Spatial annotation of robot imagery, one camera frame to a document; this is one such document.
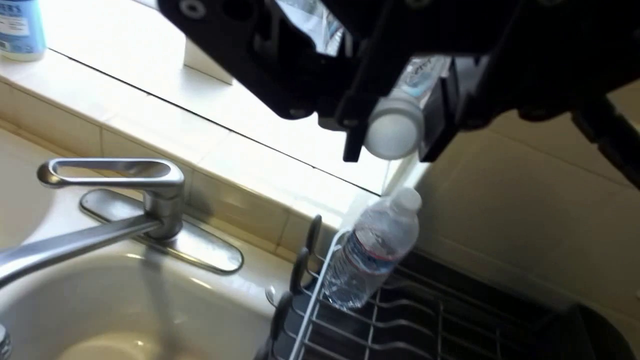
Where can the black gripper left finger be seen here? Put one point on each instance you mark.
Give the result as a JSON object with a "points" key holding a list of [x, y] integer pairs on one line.
{"points": [[357, 113]]}

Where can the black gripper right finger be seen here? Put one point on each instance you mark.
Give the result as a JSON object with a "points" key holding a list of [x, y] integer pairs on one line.
{"points": [[461, 93]]}

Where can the clear plastic water bottle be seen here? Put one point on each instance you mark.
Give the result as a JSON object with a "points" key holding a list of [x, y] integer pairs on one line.
{"points": [[395, 128], [372, 251]]}

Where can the tall blue label soap bottle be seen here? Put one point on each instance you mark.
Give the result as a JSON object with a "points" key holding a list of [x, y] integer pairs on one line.
{"points": [[19, 26]]}

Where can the chrome lever faucet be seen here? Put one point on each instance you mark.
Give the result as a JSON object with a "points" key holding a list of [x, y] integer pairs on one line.
{"points": [[132, 193]]}

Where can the white double basin sink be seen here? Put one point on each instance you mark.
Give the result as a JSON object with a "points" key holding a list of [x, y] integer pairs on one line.
{"points": [[100, 306]]}

